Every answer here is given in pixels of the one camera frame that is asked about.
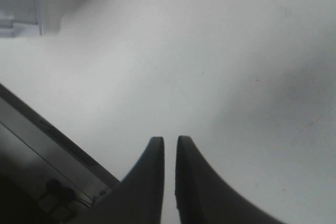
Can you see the white microwave oven body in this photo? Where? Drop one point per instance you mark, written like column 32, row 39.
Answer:
column 29, row 18

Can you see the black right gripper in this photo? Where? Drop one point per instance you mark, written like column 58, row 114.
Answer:
column 45, row 176

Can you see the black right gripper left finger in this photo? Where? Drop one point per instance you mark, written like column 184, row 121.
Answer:
column 138, row 198

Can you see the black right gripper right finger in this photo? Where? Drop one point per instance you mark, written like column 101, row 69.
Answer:
column 202, row 196

